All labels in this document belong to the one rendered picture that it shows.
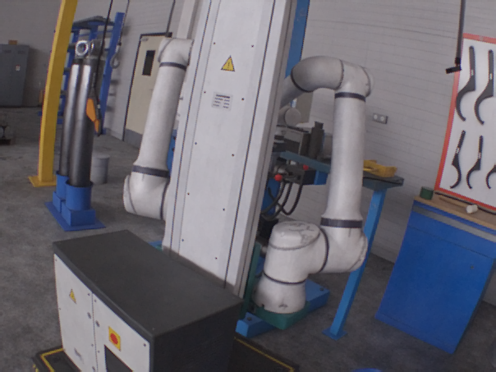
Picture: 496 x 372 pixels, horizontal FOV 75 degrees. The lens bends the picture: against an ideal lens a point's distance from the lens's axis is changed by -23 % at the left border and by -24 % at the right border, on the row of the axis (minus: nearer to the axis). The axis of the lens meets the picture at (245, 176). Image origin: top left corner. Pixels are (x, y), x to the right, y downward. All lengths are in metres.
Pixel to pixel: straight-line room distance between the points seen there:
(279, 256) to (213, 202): 0.26
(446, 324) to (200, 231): 1.93
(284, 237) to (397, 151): 2.84
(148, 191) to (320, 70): 0.77
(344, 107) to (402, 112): 2.61
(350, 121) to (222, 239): 0.57
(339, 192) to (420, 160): 2.59
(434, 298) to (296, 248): 1.64
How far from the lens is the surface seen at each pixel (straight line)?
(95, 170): 4.87
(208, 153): 1.27
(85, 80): 3.39
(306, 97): 3.27
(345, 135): 1.37
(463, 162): 3.72
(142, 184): 1.56
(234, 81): 1.22
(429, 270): 2.69
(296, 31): 2.84
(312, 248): 1.29
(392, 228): 4.06
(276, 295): 1.33
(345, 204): 1.36
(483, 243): 2.55
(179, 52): 1.66
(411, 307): 2.81
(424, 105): 3.90
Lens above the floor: 1.41
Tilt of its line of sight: 13 degrees down
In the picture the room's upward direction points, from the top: 10 degrees clockwise
